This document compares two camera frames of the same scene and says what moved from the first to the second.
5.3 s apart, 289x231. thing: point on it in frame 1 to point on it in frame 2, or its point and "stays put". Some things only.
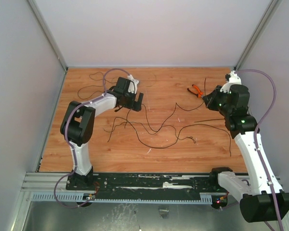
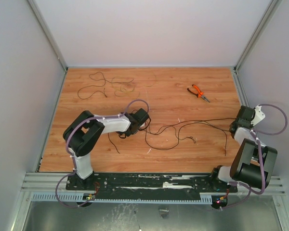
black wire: x=150 y=133 to x=151 y=146
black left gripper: x=135 y=105 to x=122 y=132
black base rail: x=157 y=183 stays put
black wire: x=178 y=135 to x=178 y=137
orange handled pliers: x=198 y=95 stays put
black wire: x=172 y=113 to x=189 y=121
